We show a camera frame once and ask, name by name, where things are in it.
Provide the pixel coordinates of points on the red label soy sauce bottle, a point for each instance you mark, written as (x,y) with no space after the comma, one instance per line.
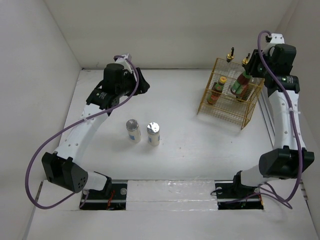
(247,91)

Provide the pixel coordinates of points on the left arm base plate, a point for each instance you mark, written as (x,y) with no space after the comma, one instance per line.
(115,201)

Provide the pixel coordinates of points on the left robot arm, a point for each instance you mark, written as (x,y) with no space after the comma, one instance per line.
(63,166)

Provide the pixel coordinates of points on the silver lid shaker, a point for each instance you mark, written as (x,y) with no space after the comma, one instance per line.
(133,129)
(153,132)

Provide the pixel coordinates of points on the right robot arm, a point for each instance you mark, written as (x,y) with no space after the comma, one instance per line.
(289,156)

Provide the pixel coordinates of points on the dark sauce glass bottle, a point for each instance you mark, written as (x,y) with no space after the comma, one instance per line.
(227,69)

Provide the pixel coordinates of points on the yellow cap sauce bottle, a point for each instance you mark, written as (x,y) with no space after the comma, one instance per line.
(216,90)
(240,83)

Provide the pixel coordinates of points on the yellow wire rack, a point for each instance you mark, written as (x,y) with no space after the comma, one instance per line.
(227,107)

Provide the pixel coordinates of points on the silver lid shaker left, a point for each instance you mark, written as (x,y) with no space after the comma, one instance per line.
(133,129)

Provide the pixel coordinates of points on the yellow cap sauce bottle front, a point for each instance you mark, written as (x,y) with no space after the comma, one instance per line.
(240,83)

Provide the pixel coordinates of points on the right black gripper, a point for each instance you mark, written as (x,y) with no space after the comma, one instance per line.
(251,66)

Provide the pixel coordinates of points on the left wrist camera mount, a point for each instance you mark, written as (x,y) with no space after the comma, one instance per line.
(122,60)

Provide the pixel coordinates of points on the silver lid shaker right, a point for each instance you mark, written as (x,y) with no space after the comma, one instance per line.
(153,132)

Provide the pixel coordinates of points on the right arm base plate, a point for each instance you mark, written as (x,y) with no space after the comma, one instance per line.
(229,198)

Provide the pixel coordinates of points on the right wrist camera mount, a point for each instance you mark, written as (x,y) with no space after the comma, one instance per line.
(272,40)

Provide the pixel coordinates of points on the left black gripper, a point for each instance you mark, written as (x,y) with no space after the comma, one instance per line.
(142,85)

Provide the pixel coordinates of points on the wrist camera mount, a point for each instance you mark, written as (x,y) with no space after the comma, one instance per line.
(122,60)
(272,40)

